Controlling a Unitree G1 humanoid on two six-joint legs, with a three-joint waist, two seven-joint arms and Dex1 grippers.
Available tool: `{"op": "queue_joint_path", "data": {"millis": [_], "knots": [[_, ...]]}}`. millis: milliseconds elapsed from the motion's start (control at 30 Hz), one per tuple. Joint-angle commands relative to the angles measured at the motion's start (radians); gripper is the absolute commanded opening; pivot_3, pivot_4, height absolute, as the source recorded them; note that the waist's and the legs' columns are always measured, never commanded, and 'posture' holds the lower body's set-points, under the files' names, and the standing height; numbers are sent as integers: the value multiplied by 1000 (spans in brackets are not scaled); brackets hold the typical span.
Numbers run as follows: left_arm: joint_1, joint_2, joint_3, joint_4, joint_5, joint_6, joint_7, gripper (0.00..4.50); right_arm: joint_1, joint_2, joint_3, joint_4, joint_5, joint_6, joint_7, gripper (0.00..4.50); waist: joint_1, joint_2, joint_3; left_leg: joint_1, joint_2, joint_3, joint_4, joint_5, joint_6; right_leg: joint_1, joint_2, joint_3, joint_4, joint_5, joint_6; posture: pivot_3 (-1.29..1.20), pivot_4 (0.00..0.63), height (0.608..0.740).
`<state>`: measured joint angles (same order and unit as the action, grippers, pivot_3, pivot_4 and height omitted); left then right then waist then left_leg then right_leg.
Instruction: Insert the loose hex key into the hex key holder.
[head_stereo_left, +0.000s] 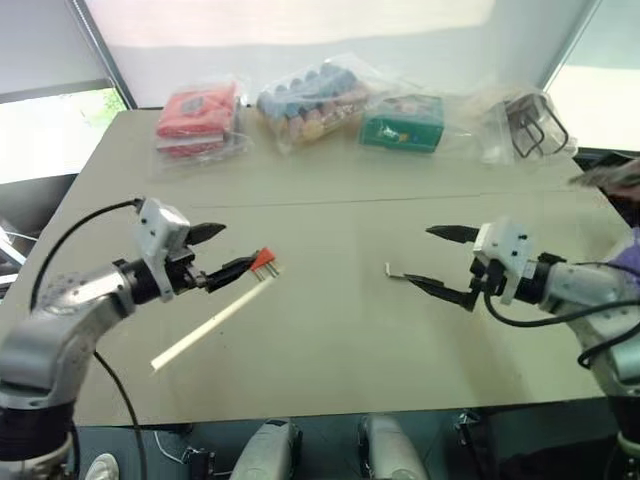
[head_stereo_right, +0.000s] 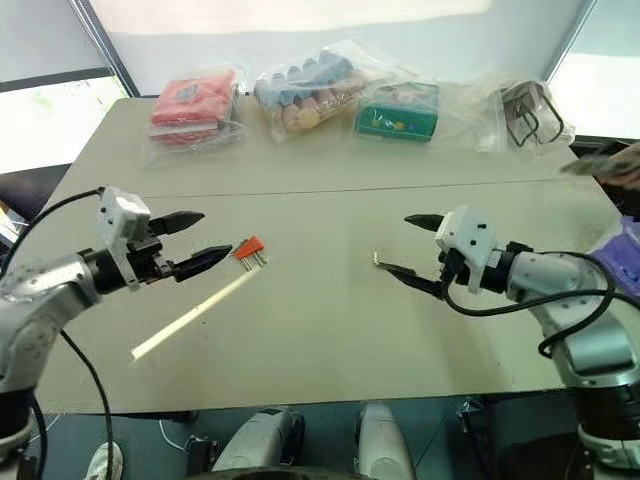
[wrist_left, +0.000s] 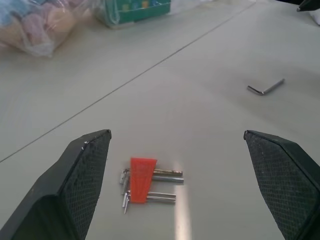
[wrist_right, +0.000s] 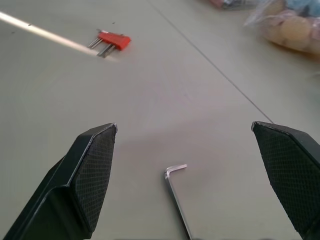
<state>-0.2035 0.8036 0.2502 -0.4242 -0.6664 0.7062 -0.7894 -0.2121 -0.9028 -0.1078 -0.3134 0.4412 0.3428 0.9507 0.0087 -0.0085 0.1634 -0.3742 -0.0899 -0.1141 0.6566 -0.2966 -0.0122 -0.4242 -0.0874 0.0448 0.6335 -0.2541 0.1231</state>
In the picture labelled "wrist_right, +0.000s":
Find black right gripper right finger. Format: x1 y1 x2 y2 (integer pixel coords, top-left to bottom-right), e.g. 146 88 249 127
250 121 320 240

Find silver metal prong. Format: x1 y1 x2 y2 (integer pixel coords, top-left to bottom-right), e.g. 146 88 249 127
96 44 116 59

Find pink packaged items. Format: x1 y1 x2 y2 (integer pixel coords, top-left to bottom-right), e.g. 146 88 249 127
199 0 253 11

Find silver hex key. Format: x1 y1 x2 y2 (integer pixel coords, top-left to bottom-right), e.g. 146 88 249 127
164 163 194 240

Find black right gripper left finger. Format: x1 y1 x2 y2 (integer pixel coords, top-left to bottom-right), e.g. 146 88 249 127
0 122 119 240

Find red hex key set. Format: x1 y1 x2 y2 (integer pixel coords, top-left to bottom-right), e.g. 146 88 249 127
97 30 132 50

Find clear bag of balls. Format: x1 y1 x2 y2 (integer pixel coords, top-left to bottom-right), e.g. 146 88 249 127
243 0 320 55

